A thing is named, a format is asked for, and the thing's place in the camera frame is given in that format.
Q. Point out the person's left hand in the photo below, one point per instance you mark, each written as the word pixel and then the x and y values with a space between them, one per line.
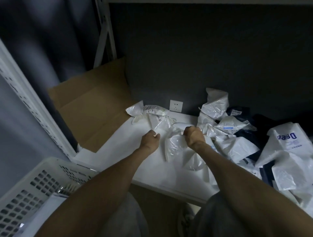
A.
pixel 148 141

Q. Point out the pile of white plastic bags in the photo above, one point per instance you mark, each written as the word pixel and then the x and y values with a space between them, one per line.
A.
pixel 234 146

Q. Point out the white metal shelf frame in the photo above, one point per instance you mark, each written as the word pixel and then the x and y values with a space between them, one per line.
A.
pixel 105 36

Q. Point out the person's shoe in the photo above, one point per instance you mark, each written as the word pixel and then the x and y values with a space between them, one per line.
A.
pixel 187 217

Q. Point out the dark navy garment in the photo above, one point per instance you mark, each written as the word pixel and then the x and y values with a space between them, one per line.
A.
pixel 247 135

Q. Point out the person's right hand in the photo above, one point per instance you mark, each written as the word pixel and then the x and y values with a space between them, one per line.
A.
pixel 195 137

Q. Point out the person's right fingers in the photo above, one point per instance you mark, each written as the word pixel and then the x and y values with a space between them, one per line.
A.
pixel 189 130

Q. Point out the person's grey shorts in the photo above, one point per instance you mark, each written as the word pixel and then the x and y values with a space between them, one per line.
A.
pixel 215 219

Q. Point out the white packet with label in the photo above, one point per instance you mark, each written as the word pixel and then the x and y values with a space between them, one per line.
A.
pixel 137 109

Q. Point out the white bag with blue print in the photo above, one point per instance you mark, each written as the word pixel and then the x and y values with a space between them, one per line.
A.
pixel 288 141

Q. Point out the person's left fingers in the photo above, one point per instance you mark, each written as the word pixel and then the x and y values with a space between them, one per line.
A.
pixel 155 134

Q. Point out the person's right forearm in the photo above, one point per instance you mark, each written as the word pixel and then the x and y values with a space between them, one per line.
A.
pixel 247 195

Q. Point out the grey curtain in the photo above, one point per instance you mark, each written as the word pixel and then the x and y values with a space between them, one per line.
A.
pixel 49 44

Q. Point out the white wall socket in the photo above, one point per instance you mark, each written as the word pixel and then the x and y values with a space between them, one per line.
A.
pixel 176 106

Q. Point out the white perforated shelf post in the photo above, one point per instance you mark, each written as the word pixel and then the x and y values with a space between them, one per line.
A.
pixel 31 105

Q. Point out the flattened brown cardboard box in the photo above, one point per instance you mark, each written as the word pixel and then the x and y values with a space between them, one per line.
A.
pixel 90 105

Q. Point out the person's left forearm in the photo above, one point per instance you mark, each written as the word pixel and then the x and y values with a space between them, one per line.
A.
pixel 97 193

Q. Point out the clear plastic bag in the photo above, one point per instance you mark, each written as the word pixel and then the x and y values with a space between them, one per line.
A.
pixel 171 144

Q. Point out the white plastic lattice basket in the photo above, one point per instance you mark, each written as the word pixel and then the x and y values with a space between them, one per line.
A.
pixel 31 185

